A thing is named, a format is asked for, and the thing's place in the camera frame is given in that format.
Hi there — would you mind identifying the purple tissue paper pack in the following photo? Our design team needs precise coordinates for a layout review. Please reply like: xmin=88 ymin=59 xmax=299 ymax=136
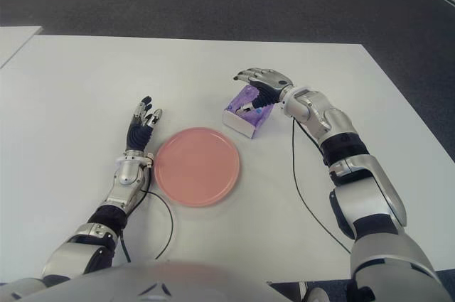
xmin=222 ymin=85 xmax=274 ymax=139

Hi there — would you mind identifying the small white table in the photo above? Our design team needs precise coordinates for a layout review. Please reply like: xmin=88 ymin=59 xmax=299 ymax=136
xmin=0 ymin=26 xmax=43 ymax=68

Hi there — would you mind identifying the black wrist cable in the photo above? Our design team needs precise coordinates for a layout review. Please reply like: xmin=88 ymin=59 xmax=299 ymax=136
xmin=120 ymin=190 xmax=175 ymax=262
xmin=291 ymin=119 xmax=353 ymax=255

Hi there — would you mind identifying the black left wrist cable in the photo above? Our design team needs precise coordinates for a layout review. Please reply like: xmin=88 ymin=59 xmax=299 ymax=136
xmin=120 ymin=190 xmax=175 ymax=262

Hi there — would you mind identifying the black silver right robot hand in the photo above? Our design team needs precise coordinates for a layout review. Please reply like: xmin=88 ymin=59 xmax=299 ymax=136
xmin=232 ymin=66 xmax=295 ymax=115

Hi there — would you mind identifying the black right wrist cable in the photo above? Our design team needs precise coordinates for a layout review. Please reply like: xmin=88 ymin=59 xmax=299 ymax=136
xmin=291 ymin=119 xmax=353 ymax=255

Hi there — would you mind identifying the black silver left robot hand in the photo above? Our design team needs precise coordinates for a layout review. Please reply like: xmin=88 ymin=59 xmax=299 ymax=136
xmin=124 ymin=95 xmax=164 ymax=156

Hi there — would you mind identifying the pink round plate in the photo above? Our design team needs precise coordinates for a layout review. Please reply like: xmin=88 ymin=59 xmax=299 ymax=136
xmin=154 ymin=126 xmax=241 ymax=207

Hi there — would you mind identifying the grey robot torso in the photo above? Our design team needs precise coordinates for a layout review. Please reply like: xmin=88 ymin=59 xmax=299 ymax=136
xmin=0 ymin=259 xmax=356 ymax=302

